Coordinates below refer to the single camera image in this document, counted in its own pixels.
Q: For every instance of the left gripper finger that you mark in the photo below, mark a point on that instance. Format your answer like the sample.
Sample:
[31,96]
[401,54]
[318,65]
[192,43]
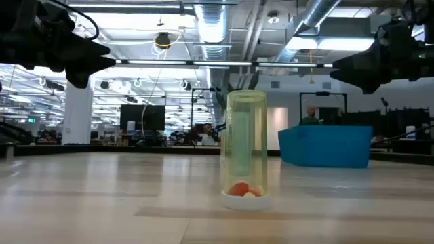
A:
[84,69]
[86,47]

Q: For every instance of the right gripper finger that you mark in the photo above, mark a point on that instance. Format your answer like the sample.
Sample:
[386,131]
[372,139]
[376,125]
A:
[366,79]
[364,57]

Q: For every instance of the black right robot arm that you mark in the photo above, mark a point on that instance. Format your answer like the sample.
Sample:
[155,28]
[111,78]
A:
[429,67]

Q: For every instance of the blue plastic basket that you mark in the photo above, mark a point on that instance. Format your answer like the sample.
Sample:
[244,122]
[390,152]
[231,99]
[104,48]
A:
[325,147]

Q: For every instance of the white pill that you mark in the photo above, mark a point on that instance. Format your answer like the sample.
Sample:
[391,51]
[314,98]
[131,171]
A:
[249,194]
[260,189]

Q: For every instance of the small orange pill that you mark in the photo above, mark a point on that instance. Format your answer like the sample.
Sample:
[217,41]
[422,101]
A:
[255,192]

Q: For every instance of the white square pillar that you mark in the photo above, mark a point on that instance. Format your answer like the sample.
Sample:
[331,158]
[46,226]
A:
[78,115]

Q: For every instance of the person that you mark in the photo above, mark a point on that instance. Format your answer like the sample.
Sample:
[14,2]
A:
[207,135]
[310,117]

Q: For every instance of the white container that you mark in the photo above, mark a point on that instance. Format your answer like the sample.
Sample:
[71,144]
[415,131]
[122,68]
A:
[131,127]

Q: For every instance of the black monitor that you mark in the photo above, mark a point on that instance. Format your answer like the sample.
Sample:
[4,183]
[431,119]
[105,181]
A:
[142,117]

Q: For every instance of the long ceiling light strip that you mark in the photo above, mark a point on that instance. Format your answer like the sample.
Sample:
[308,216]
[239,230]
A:
[220,63]

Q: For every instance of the yellow bottle with orange pills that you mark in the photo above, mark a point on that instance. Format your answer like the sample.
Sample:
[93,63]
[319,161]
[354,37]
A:
[245,203]

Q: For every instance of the black camera on stand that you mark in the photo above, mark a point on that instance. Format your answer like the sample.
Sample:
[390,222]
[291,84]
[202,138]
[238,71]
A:
[384,101]

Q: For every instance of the silver slanted ventilation duct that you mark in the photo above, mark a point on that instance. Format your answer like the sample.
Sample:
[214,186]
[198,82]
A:
[317,13]

